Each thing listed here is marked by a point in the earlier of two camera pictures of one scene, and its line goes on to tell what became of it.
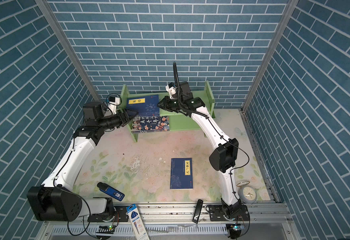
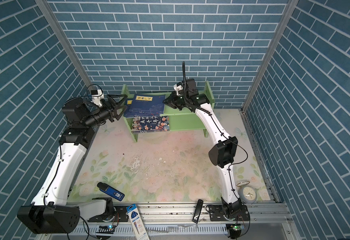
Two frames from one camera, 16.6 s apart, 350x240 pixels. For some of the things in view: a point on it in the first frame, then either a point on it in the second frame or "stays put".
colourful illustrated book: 140,124 stays put
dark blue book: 181,173 → 144,104
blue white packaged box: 139,229 stays put
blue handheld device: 111,191 stays put
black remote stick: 197,211 stays put
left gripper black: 125,120 → 112,108
